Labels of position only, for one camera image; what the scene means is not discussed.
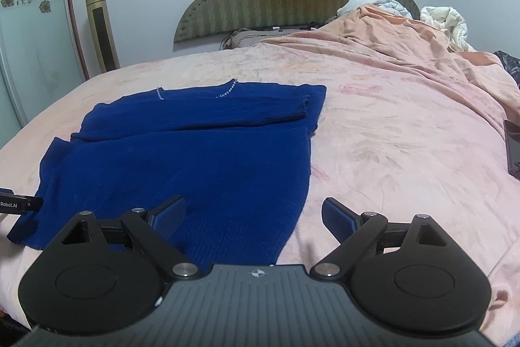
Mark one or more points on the wardrobe door with flower decals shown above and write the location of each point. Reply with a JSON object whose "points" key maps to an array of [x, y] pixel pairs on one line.
{"points": [[36, 46]]}

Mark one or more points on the gold tower fan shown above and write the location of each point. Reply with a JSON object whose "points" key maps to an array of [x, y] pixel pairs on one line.
{"points": [[101, 34]]}

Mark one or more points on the cream crumpled quilt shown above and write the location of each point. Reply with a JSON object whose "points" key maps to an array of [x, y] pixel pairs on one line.
{"points": [[451, 21]]}

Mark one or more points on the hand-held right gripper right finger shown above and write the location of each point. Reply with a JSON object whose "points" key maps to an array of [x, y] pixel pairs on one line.
{"points": [[337, 217]]}

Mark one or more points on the white printed quilt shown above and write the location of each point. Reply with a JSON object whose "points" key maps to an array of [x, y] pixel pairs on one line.
{"points": [[386, 1]]}

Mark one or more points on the pink bed blanket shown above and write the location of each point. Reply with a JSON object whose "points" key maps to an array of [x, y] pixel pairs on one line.
{"points": [[406, 127]]}

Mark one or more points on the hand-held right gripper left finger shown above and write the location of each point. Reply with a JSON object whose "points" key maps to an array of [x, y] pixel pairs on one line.
{"points": [[168, 215]]}

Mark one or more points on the brown pillow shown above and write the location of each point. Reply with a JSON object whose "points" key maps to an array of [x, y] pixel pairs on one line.
{"points": [[243, 38]]}

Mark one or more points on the dark patterned cloth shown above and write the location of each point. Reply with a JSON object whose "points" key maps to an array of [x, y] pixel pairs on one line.
{"points": [[512, 66]]}

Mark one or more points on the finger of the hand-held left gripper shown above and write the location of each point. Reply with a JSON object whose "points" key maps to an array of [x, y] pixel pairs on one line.
{"points": [[6, 192]]}

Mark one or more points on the dark flat object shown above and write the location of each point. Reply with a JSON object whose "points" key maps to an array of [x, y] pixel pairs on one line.
{"points": [[514, 152]]}

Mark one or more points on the blue beaded knit sweater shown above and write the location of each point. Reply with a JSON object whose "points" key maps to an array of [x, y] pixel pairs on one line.
{"points": [[203, 168]]}

